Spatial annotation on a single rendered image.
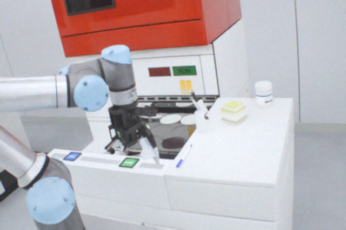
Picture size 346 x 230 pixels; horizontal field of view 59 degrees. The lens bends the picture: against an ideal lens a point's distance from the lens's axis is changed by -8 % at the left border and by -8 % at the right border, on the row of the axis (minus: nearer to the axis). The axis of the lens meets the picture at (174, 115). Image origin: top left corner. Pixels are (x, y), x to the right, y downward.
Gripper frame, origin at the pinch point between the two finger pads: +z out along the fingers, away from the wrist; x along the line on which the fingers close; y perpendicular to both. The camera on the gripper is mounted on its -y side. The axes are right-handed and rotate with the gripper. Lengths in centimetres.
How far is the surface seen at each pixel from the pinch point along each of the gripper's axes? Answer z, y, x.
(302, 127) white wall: 101, -212, -11
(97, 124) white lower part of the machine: 30, -43, -82
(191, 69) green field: -5, -60, -22
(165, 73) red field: -3, -56, -35
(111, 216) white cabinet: 31.1, 4.8, -18.9
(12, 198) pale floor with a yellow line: 117, -10, -196
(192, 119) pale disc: 15, -50, -17
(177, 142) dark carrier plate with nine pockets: 14.1, -29.6, -10.4
